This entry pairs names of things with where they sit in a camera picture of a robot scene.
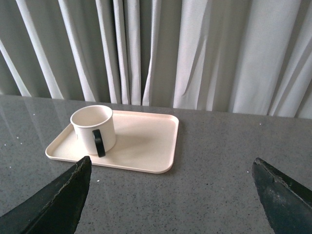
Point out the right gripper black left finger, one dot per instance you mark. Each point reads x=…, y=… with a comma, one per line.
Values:
x=56, y=208

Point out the white smiley mug black handle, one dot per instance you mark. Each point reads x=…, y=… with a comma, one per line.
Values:
x=94, y=128

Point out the white pleated curtain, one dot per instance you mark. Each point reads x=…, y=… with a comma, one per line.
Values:
x=238, y=56

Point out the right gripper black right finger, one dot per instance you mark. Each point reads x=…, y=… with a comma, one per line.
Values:
x=287, y=203

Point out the cream rectangular tray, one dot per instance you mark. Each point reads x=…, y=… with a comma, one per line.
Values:
x=146, y=142

